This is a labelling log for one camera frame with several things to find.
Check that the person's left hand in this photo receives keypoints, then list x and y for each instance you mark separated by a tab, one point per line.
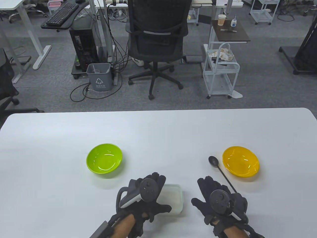
151	209

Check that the person's right hand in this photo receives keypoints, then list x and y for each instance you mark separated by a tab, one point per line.
205	188

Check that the black and white controller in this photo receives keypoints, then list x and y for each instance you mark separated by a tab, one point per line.
219	200
148	189

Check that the clear plastic sugar container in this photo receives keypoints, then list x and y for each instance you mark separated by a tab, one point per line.
178	210

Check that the yellow bowl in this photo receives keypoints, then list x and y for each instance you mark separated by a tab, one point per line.
240	161

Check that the green bowl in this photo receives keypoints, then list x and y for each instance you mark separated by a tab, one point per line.
104	158

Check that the person's right forearm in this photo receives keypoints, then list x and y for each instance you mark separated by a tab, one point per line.
235	234

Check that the person's left forearm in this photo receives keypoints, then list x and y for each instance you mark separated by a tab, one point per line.
123	225

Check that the white flat board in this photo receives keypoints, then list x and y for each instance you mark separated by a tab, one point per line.
237	94

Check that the white rolling cart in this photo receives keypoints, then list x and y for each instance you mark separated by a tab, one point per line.
220	74

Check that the crumpled white cloth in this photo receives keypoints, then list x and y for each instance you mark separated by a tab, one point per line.
223	54

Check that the grey trash bin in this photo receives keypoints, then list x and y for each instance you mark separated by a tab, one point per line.
99	76

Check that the black mesh office chair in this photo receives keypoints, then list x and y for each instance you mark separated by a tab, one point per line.
158	47

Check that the dark brown side table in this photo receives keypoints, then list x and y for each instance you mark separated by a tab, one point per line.
230	36

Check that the dark pen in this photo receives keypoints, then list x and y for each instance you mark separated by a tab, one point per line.
228	30

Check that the white glue bottle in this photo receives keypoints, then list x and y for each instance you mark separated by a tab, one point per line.
233	22

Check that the black floor stand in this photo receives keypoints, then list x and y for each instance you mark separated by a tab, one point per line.
307	54

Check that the paper cup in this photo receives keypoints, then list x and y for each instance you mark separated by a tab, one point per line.
222	20

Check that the small white cart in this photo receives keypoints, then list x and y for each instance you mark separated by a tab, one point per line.
192	14

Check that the black computer tower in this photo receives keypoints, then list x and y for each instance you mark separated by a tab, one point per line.
83	47

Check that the black swivel chair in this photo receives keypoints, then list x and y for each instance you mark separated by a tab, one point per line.
6	81

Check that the black keyboard desk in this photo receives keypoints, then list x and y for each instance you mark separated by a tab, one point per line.
79	18

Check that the black keyboard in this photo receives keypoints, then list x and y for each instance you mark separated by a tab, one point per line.
62	13

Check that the pink box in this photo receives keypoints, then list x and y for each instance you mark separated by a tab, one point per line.
54	3

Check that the white standing desk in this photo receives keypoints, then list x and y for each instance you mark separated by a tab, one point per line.
10	4

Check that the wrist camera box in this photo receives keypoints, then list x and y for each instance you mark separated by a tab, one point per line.
255	234
101	231

